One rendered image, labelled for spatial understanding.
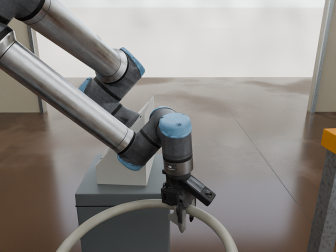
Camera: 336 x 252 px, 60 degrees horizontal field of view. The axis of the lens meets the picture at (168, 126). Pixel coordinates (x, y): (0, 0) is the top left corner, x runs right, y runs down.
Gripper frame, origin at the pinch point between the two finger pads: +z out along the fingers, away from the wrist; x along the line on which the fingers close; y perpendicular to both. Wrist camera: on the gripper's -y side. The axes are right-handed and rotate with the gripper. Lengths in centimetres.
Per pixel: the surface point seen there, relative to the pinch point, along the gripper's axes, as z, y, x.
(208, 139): 103, 123, -268
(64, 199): 86, 170, -64
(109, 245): 29, 43, -1
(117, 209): -7.6, 19.1, 11.8
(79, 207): 9, 51, 3
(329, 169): 5, -35, -65
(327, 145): -6, -33, -65
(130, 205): -7.5, 16.4, 8.3
